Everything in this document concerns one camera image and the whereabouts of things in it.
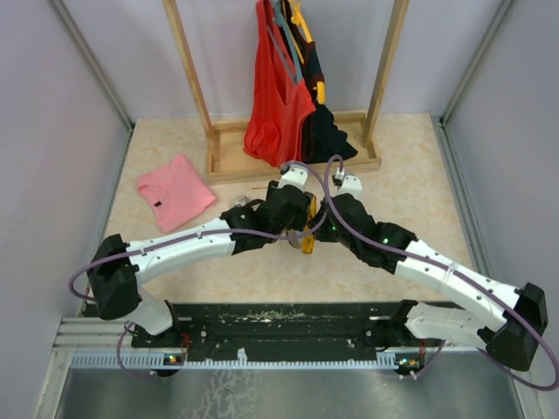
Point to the pink folded t-shirt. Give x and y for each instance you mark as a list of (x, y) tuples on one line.
[(176, 193)]

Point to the yellow sunglasses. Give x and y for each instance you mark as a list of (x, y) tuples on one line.
[(311, 222)]

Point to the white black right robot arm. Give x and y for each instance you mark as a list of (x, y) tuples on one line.
[(504, 321)]

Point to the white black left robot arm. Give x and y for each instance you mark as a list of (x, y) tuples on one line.
[(120, 269)]

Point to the yellow clothes hanger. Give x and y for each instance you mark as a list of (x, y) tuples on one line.
[(306, 51)]

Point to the grey clothes hanger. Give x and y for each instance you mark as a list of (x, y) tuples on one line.
[(283, 46)]

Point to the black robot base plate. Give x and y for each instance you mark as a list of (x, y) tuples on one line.
[(283, 332)]

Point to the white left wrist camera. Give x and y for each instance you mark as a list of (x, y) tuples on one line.
[(293, 174)]

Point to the brown plaid glasses case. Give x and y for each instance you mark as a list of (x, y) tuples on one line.
[(295, 238)]

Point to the wooden clothes rack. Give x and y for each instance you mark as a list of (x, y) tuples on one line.
[(226, 159)]

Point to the map print glasses case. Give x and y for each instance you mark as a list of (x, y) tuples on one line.
[(240, 201)]

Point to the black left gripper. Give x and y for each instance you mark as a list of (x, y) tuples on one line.
[(300, 221)]

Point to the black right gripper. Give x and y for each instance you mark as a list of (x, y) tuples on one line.
[(320, 230)]

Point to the red tank top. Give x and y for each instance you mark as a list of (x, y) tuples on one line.
[(279, 109)]

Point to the dark navy garment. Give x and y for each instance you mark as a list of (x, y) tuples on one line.
[(321, 138)]

